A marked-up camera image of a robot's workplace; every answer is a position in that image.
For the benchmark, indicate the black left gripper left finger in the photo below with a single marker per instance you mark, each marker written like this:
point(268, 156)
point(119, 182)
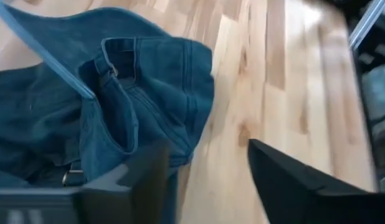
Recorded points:
point(117, 202)

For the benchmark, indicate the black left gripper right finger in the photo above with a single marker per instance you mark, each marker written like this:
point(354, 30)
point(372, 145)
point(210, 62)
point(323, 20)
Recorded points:
point(304, 199)

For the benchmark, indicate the silver frame bracket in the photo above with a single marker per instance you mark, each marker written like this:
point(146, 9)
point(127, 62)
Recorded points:
point(365, 25)

